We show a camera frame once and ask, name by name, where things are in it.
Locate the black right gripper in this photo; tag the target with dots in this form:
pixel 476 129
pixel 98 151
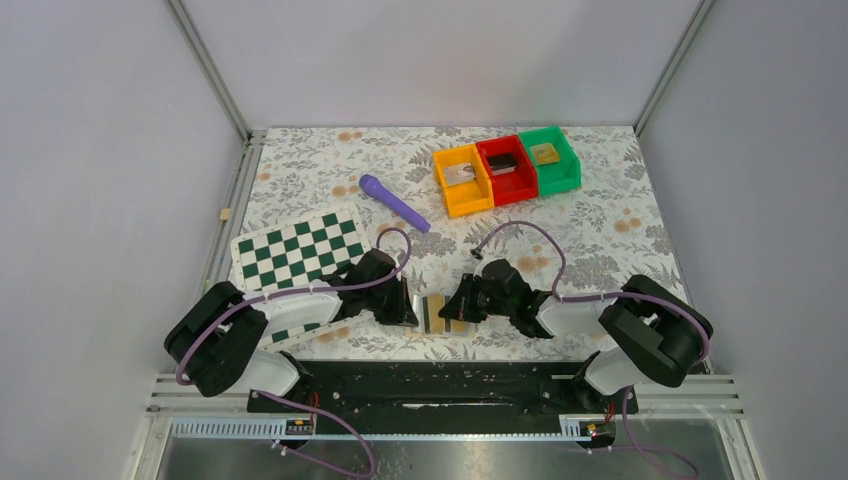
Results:
pixel 466 302

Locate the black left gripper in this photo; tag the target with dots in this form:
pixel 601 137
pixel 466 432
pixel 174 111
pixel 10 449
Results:
pixel 403 302

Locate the gold striped credit card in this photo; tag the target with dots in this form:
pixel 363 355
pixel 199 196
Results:
pixel 435 325

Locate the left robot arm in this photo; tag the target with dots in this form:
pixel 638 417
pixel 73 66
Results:
pixel 216 345

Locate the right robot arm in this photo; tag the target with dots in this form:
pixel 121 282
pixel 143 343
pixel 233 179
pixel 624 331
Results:
pixel 658 337

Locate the silver card in yellow bin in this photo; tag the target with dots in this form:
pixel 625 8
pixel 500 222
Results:
pixel 458 174

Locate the black card in red bin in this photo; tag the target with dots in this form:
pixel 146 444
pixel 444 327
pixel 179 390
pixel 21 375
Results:
pixel 500 164

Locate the gold card in green bin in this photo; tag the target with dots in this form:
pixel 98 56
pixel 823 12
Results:
pixel 545 153

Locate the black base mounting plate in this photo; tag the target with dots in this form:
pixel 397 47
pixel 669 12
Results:
pixel 465 398

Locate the green white chessboard mat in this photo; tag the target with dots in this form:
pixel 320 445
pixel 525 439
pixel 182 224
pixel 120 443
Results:
pixel 294 253

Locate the yellow plastic bin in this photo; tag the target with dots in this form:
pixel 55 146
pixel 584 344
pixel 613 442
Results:
pixel 467 198

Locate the red plastic bin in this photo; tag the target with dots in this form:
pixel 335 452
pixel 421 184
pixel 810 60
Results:
pixel 511 173

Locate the floral patterned table mat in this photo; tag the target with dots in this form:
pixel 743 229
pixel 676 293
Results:
pixel 588 240

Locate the purple toy microphone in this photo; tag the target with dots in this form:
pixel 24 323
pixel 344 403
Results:
pixel 375 189

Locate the green plastic bin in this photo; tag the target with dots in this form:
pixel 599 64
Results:
pixel 557 166

